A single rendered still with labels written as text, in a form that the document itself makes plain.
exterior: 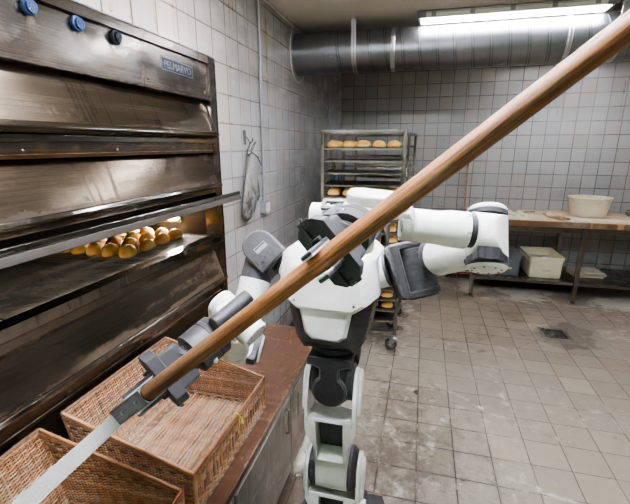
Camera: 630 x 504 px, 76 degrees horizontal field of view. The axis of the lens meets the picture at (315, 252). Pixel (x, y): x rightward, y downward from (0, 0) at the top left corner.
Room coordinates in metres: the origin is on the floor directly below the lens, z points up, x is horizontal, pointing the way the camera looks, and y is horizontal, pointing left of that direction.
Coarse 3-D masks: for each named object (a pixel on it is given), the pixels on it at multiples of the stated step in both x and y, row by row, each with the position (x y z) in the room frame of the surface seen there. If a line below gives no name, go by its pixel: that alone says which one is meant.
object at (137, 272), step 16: (208, 240) 2.10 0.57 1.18; (160, 256) 1.77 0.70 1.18; (176, 256) 1.81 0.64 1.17; (128, 272) 1.53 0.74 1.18; (144, 272) 1.59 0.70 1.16; (80, 288) 1.35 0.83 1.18; (96, 288) 1.35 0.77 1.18; (112, 288) 1.41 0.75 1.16; (48, 304) 1.20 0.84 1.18; (64, 304) 1.21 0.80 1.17; (80, 304) 1.27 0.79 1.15; (16, 320) 1.08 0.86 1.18; (32, 320) 1.10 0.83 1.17; (48, 320) 1.15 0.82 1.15; (0, 336) 1.01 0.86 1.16; (16, 336) 1.05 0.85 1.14
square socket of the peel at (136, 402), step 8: (144, 384) 0.66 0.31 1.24; (136, 392) 0.64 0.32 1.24; (128, 400) 0.64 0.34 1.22; (136, 400) 0.64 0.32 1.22; (144, 400) 0.63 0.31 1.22; (152, 400) 0.65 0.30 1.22; (120, 408) 0.65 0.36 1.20; (128, 408) 0.64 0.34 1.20; (136, 408) 0.64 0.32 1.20; (120, 416) 0.65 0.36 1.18; (128, 416) 0.64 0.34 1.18; (120, 424) 0.65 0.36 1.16
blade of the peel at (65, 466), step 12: (108, 420) 0.64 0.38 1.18; (96, 432) 0.61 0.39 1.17; (108, 432) 0.63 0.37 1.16; (84, 444) 0.58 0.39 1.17; (96, 444) 0.60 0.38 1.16; (72, 456) 0.56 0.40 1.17; (84, 456) 0.57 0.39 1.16; (60, 468) 0.53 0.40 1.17; (72, 468) 0.54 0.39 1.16; (36, 480) 0.50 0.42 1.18; (48, 480) 0.51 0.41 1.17; (60, 480) 0.52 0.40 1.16; (24, 492) 0.48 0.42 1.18; (36, 492) 0.49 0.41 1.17; (48, 492) 0.50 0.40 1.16
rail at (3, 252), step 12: (192, 204) 1.72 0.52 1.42; (144, 216) 1.41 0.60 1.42; (156, 216) 1.48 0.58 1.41; (84, 228) 1.16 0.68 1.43; (96, 228) 1.20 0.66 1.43; (108, 228) 1.24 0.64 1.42; (36, 240) 1.01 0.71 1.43; (48, 240) 1.04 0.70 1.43; (60, 240) 1.07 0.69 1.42; (0, 252) 0.91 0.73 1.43; (12, 252) 0.94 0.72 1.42
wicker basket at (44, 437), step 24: (48, 432) 1.02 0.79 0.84; (0, 456) 0.92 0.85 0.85; (24, 456) 0.96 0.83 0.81; (48, 456) 1.02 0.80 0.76; (96, 456) 0.98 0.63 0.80; (0, 480) 0.89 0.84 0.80; (24, 480) 0.93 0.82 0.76; (72, 480) 1.01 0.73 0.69; (96, 480) 0.99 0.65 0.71; (120, 480) 0.97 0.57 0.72; (144, 480) 0.95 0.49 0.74
